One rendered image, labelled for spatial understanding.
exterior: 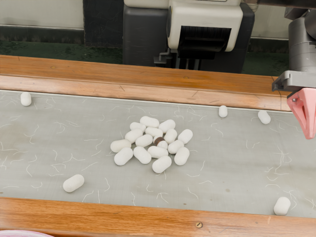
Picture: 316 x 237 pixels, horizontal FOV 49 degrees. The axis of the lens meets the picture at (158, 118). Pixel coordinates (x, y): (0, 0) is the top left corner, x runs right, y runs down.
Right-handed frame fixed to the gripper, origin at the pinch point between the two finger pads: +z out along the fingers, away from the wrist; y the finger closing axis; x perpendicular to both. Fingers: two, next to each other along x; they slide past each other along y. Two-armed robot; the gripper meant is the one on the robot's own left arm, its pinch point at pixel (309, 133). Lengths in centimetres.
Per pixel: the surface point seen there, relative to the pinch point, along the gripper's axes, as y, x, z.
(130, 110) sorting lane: -29.7, 16.1, -5.7
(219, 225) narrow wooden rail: -15.1, -4.1, 15.0
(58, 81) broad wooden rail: -46, 18, -12
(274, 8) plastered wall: 61, 169, -137
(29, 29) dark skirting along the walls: -116, 182, -107
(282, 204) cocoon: -5.0, -0.8, 11.5
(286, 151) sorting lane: 0.3, 9.8, 1.3
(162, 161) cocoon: -23.0, 4.0, 5.9
